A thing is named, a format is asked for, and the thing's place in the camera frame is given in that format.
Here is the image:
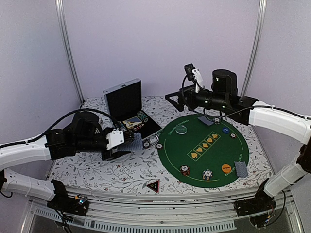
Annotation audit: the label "right poker chip stack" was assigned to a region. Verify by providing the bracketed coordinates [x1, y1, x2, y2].
[137, 111, 149, 123]

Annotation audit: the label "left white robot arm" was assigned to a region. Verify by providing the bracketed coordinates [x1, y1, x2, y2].
[0, 108, 134, 211]

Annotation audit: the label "round green poker mat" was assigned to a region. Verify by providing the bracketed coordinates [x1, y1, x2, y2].
[158, 115, 250, 188]

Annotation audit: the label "boxed playing card deck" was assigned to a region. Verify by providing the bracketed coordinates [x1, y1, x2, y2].
[122, 116, 144, 131]

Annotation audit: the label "dealt blue checkered cards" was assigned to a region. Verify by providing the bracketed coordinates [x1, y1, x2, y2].
[234, 161, 248, 178]

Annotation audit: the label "left aluminium frame post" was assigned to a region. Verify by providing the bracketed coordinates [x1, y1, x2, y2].
[55, 0, 85, 104]

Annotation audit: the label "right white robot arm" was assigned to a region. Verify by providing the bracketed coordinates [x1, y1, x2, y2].
[165, 65, 311, 212]

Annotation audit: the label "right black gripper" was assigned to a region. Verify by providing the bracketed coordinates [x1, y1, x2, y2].
[166, 84, 228, 112]

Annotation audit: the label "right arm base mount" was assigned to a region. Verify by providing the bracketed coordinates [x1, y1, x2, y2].
[233, 197, 276, 228]

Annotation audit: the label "orange big blind button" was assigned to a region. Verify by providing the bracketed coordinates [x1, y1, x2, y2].
[221, 164, 232, 173]

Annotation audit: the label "blue small blind button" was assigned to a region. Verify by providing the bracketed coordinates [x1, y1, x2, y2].
[222, 127, 230, 134]

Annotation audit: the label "aluminium frame post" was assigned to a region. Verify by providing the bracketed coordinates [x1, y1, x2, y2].
[55, 0, 85, 104]
[238, 0, 268, 97]

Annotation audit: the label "clear acrylic dealer button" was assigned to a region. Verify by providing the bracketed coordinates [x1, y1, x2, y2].
[175, 125, 187, 134]

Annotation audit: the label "red black triangle card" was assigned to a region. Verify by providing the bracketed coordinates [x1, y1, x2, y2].
[146, 180, 160, 193]

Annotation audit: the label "right aluminium frame post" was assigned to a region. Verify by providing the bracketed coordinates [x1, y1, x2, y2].
[238, 0, 268, 97]

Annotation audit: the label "black red 100 chip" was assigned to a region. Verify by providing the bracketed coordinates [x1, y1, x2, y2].
[156, 143, 163, 149]

